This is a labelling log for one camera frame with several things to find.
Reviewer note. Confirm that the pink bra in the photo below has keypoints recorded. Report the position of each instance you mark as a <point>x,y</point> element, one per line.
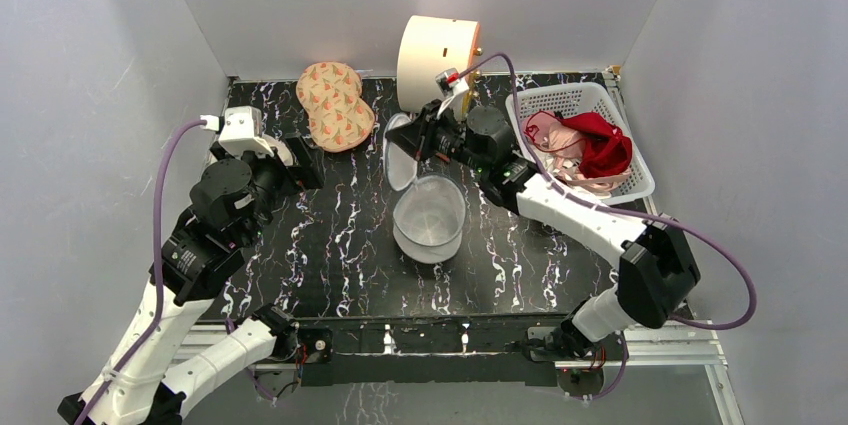
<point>563,147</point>

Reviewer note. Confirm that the cream mesh laundry bag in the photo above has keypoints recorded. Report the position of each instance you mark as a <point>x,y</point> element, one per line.
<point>281,151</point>

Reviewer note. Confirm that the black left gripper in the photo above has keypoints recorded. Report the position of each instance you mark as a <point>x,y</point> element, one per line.
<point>310,170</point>

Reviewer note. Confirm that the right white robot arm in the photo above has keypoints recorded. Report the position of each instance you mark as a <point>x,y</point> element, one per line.
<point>655,271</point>

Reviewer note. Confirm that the white plastic mesh basket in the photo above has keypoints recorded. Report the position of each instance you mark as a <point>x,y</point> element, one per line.
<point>580,137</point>

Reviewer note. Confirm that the red bra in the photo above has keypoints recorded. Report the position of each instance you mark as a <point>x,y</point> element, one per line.
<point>599,144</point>

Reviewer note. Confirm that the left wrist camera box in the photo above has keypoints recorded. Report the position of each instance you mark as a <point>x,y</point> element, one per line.
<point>243,132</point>

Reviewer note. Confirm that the white cylindrical drum appliance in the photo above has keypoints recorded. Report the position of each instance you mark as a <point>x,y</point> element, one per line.
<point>430,46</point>

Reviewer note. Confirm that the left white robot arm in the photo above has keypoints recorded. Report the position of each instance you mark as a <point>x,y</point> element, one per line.
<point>234,200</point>

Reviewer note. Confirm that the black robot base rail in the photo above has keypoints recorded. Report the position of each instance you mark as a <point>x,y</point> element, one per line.
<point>531,349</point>

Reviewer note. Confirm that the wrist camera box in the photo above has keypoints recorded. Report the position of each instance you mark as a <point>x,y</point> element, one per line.
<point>243,132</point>
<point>455,90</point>

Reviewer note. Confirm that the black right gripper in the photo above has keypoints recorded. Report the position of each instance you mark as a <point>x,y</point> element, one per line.
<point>419,138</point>

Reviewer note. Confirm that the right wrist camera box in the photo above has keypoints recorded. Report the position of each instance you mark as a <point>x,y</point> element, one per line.
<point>455,90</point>

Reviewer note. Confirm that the white mesh laundry bag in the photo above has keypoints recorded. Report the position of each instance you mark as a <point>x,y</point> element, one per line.
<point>429,216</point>

